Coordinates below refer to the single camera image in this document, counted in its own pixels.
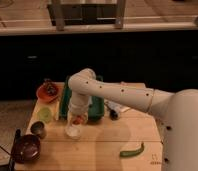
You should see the green chili pepper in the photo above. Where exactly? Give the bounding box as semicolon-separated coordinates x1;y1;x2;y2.
119;142;145;158

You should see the green plastic tray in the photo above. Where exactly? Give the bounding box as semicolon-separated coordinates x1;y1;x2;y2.
59;76;104;121

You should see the small orange apple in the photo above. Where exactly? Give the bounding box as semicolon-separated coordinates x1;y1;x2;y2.
73;116;83;125

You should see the light green cup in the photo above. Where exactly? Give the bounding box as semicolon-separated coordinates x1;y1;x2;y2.
37;107;52;123

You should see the orange plate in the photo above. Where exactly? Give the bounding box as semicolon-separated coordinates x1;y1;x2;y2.
36;83;59;103

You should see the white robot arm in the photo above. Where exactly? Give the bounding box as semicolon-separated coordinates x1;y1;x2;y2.
68;68;198;171

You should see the white paper packet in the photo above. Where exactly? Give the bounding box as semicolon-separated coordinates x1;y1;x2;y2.
105;100;129;114

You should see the dark brown bowl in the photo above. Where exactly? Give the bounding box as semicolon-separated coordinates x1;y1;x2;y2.
17;134;41;164

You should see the black spoon handle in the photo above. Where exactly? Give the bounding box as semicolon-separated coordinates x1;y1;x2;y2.
8;129;21;171

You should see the small metal cup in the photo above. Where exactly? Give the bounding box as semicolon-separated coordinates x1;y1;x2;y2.
30;121;46;139

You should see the dark pine cone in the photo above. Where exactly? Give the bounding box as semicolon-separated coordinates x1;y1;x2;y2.
44;79;57;96

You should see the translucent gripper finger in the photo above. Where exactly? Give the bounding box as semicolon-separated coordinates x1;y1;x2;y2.
81;114;88;128
67;111;74;128

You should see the white paper cup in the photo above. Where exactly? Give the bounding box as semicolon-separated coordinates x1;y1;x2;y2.
65;122;83;139

